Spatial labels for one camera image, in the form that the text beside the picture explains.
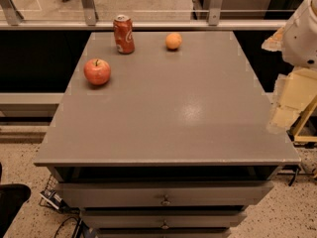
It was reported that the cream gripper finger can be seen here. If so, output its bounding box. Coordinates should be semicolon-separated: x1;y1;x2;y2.
266;66;317;133
262;27;284;52

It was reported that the red apple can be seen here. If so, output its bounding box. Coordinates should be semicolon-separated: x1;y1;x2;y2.
84;59;111;85

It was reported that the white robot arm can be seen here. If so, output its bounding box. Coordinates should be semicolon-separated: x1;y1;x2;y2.
262;0;317;133

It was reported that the orange fruit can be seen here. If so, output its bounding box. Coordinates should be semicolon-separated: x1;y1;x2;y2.
165;33;182;50

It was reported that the grey drawer cabinet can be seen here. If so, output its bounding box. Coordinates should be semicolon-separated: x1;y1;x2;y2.
36;32;300;238

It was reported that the red soda can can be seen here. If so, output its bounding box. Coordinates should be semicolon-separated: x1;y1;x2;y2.
113;15;135;55

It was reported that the top grey drawer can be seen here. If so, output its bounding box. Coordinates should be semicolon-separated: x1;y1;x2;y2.
55;181;273;208

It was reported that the grey drawer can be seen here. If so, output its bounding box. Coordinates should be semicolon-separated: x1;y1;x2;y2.
55;181;273;208
81;210;246;229

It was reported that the middle grey drawer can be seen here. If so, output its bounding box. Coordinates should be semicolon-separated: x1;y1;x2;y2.
81;210;246;229

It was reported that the metal glass railing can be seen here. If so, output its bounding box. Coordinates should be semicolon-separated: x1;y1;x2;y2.
0;0;302;31

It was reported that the black chair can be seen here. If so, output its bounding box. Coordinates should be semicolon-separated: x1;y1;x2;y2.
0;162;32;237

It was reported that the yellow frame stand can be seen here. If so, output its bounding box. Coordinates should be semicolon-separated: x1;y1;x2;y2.
290;96;317;144

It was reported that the black floor cable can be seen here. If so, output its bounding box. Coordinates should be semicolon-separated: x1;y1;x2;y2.
53;216;83;238

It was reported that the wire basket with items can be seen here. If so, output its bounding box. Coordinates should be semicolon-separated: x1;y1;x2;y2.
40;176;69;212

